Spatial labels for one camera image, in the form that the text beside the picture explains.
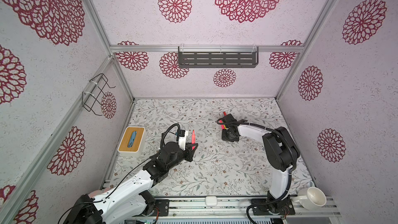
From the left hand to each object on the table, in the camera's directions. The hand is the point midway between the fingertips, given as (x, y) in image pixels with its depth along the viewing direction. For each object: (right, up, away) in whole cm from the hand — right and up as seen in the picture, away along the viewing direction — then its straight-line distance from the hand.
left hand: (196, 146), depth 78 cm
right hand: (+18, +2, +21) cm, 28 cm away
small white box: (+7, -26, -3) cm, 27 cm away
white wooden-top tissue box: (-37, 0, +13) cm, 39 cm away
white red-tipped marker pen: (+21, +16, +35) cm, 44 cm away
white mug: (+57, -25, -2) cm, 62 cm away
